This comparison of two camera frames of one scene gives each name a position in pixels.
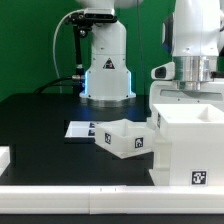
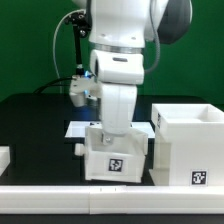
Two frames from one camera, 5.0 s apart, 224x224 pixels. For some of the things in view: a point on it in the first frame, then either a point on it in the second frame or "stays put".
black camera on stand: [83, 21] stays put
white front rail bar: [112, 199] stays put
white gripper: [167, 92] → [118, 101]
